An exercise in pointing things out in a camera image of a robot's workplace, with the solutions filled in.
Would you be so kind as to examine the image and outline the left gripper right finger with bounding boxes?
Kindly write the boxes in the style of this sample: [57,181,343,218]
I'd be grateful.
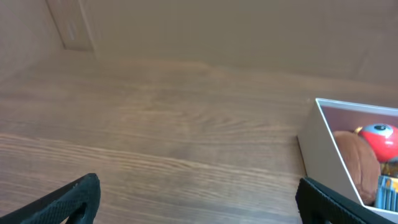
[295,177,394,224]

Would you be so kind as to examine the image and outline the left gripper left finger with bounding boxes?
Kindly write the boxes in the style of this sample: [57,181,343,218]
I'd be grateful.
[1,173,101,224]

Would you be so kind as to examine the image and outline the brown furry plush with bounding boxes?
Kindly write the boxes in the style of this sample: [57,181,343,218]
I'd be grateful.
[333,131,381,205]

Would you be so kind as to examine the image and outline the yellow toy excavator truck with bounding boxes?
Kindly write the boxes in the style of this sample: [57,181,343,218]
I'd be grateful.
[374,158,397,212]

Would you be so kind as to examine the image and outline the red eyeball toy ball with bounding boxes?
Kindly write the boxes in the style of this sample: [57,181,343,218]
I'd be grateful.
[358,123,397,162]

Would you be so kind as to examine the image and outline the white box pink interior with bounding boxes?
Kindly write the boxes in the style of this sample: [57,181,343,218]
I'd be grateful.
[297,98,397,223]

